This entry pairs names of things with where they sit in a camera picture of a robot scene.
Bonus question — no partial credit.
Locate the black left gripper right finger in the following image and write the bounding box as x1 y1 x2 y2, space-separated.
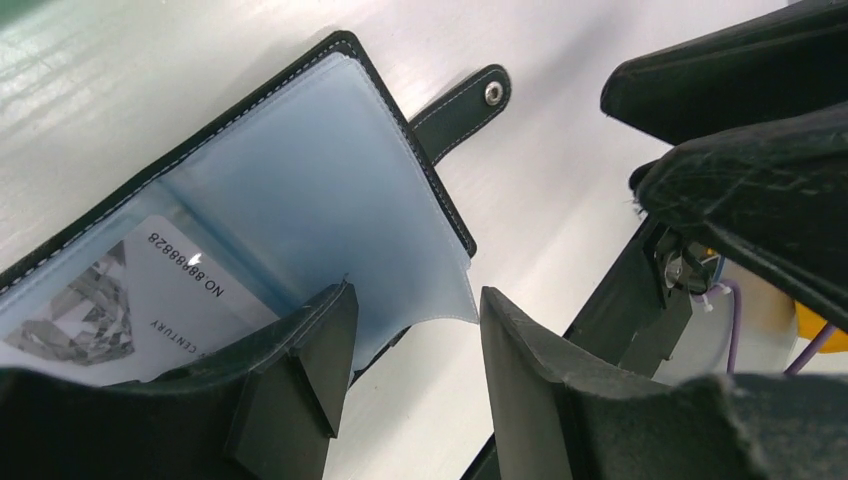
480 287 847 479

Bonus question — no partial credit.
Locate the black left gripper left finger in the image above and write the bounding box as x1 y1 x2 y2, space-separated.
1 282 359 479

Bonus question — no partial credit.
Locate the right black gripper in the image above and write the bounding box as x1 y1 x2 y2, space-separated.
600 1 847 375

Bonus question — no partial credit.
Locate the silver diamond print card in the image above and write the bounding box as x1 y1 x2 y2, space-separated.
1 215 277 385

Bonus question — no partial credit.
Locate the black leather card holder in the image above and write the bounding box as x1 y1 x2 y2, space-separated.
1 31 511 370

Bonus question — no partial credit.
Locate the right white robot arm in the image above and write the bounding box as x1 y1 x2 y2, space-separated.
564 1 847 383

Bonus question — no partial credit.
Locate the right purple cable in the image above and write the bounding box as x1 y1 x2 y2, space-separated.
718 278 839 376

